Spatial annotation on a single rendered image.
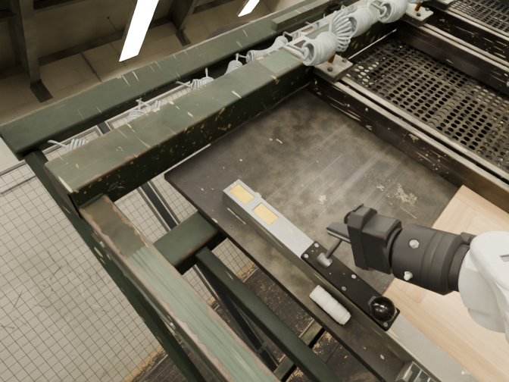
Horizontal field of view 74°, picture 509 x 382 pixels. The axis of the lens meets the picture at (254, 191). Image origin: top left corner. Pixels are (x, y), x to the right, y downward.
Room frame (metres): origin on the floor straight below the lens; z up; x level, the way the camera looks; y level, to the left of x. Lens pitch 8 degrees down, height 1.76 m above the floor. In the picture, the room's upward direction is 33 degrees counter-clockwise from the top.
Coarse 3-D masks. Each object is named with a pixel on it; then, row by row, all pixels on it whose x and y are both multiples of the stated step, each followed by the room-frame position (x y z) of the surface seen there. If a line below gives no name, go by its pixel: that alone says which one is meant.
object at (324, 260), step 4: (348, 212) 0.59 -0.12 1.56; (348, 216) 0.58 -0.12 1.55; (344, 220) 0.59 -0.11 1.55; (336, 240) 0.61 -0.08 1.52; (340, 240) 0.60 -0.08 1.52; (336, 244) 0.61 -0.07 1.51; (332, 248) 0.61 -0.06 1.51; (336, 248) 0.61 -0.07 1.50; (328, 252) 0.62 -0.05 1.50; (332, 252) 0.61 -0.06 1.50; (320, 256) 0.62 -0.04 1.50; (324, 256) 0.62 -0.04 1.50; (328, 256) 0.62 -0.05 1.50; (320, 260) 0.62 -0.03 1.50; (324, 260) 0.62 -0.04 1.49; (328, 260) 0.62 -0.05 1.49; (332, 260) 0.62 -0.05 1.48; (320, 264) 0.62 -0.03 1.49; (324, 264) 0.62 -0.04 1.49; (328, 264) 0.61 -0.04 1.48
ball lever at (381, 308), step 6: (372, 300) 0.49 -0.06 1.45; (378, 300) 0.48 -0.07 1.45; (384, 300) 0.47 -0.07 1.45; (390, 300) 0.48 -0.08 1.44; (372, 306) 0.48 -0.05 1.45; (378, 306) 0.47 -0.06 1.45; (384, 306) 0.47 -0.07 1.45; (390, 306) 0.47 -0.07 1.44; (372, 312) 0.48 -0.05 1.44; (378, 312) 0.47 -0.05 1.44; (384, 312) 0.46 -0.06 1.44; (390, 312) 0.46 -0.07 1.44; (378, 318) 0.47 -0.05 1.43; (384, 318) 0.46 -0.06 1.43; (390, 318) 0.46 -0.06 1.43
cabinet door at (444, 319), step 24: (456, 216) 0.76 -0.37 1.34; (480, 216) 0.76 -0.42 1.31; (504, 216) 0.76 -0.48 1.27; (408, 288) 0.63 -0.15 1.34; (408, 312) 0.59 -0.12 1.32; (432, 312) 0.60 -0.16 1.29; (456, 312) 0.60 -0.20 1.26; (432, 336) 0.57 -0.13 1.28; (456, 336) 0.57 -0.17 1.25; (480, 336) 0.57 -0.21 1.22; (504, 336) 0.57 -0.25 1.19; (456, 360) 0.54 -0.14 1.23; (480, 360) 0.54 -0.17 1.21; (504, 360) 0.54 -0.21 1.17
